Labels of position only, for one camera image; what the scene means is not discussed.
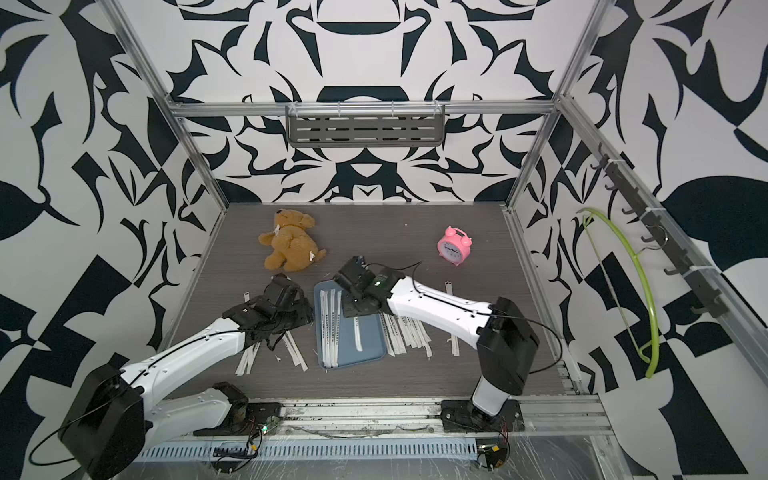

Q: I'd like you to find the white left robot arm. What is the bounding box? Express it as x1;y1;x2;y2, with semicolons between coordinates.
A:
57;274;313;479

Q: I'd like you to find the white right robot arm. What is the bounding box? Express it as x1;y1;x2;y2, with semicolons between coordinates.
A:
334;256;540;433

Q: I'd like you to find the blue storage box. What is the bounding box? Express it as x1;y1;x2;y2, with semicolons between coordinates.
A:
313;280;387;369

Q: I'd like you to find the brown teddy bear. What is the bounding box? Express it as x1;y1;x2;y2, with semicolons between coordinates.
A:
259;209;327;272

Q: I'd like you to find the pink alarm clock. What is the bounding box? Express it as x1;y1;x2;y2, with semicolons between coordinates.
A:
437;226;473;266

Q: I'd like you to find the green plastic hanger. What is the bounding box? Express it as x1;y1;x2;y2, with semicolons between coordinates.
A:
577;207;661;379

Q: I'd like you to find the grey metal wall shelf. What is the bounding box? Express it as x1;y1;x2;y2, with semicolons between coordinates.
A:
285;102;447;148

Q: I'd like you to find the white cable duct strip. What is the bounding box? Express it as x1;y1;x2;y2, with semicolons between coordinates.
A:
136;437;478;463

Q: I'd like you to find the grey wall hook rack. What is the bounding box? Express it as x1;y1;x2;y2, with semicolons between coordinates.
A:
593;142;730;318

